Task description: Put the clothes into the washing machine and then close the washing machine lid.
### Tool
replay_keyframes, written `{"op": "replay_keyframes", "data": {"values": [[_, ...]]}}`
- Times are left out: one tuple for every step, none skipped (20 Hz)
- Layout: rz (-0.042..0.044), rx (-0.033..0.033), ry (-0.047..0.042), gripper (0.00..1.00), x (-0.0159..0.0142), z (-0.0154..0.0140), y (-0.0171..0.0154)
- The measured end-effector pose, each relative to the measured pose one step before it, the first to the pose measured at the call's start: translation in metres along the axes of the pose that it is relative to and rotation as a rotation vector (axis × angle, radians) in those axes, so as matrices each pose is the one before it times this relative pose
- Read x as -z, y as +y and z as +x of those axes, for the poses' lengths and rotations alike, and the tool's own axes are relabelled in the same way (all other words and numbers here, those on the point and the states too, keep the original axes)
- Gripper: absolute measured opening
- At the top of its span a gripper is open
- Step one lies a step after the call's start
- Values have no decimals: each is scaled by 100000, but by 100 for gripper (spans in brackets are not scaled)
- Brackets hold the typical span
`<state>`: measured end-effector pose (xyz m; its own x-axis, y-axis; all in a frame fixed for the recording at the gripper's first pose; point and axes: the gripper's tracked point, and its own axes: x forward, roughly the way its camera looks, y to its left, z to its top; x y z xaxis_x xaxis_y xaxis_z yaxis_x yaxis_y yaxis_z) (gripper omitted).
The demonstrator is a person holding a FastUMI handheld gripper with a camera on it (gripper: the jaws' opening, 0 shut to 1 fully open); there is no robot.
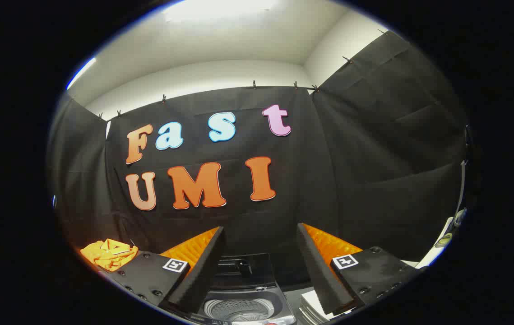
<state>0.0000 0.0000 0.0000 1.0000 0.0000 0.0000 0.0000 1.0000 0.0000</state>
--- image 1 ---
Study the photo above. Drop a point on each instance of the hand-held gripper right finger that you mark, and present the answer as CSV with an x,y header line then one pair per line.
x,y
317,271

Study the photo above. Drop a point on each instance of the small yellow green object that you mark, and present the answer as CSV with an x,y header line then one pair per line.
x,y
443,240

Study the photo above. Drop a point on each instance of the grey washing machine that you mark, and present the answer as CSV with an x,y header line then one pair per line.
x,y
243,309

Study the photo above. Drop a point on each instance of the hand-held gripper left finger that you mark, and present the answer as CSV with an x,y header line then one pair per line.
x,y
202,271

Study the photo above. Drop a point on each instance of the orange polo shirt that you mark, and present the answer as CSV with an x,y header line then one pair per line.
x,y
108,255

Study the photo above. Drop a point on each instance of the dark glass washing machine lid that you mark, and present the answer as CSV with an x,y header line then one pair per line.
x,y
245,271

